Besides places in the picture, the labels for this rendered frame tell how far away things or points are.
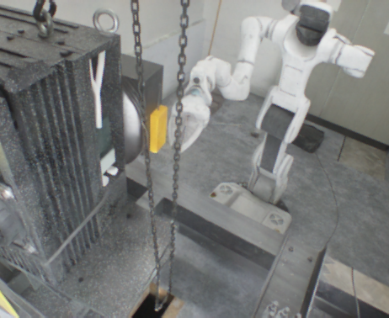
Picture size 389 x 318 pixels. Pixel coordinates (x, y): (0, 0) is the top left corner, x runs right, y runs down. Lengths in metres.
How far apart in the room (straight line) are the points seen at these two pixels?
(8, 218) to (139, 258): 0.51
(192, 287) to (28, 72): 1.75
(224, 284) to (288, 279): 0.74
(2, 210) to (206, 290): 1.55
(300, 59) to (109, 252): 1.09
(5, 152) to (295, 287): 1.26
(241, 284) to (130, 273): 1.18
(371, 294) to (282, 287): 0.43
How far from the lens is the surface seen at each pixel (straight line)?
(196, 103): 0.85
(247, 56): 1.41
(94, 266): 1.20
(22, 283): 1.51
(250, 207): 2.22
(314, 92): 3.63
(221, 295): 2.16
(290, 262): 1.59
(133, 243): 1.23
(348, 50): 1.38
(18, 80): 0.68
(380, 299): 1.72
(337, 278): 1.66
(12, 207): 0.86
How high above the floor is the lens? 1.94
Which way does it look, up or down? 42 degrees down
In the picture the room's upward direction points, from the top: 9 degrees clockwise
